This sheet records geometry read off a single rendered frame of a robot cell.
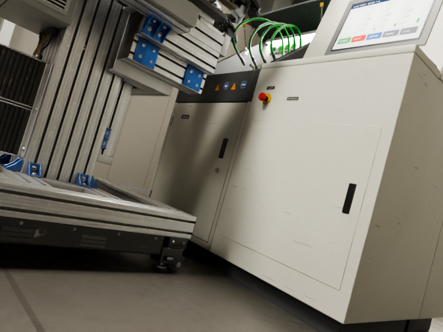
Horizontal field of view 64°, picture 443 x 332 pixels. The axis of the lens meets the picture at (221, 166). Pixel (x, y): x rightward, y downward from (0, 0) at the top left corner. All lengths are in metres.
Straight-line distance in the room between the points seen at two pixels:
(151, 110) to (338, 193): 2.59
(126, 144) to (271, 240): 2.31
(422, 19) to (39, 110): 1.51
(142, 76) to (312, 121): 0.69
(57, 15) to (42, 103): 0.30
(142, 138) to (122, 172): 0.38
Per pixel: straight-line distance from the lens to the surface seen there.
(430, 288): 1.78
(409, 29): 1.72
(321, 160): 1.33
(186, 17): 1.32
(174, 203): 1.96
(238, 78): 1.83
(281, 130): 1.49
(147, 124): 3.56
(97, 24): 1.50
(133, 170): 3.54
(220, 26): 2.18
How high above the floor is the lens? 0.38
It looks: 3 degrees up
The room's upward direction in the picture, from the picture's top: 16 degrees clockwise
